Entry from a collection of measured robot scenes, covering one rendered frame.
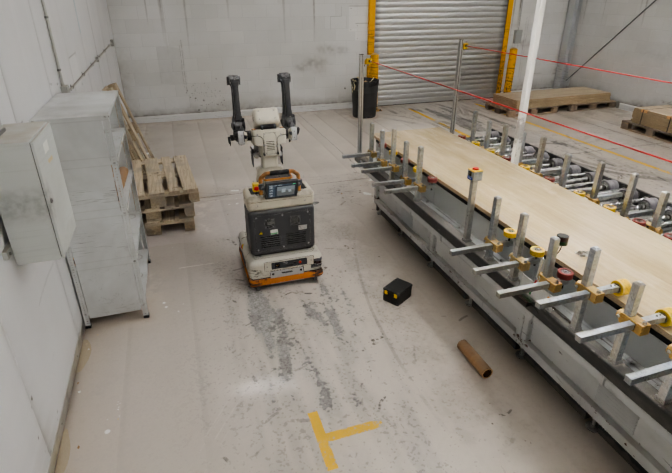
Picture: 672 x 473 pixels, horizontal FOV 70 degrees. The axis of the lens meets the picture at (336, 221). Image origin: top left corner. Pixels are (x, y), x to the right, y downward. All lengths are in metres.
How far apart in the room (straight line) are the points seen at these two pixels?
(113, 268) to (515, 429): 2.83
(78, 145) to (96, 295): 1.11
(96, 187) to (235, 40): 6.62
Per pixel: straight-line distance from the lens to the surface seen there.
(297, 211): 3.90
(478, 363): 3.39
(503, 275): 3.11
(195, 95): 9.85
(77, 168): 3.53
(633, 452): 3.12
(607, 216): 3.68
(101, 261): 3.78
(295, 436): 2.97
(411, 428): 3.03
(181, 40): 9.71
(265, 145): 4.02
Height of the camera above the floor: 2.26
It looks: 26 degrees down
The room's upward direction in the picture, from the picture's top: straight up
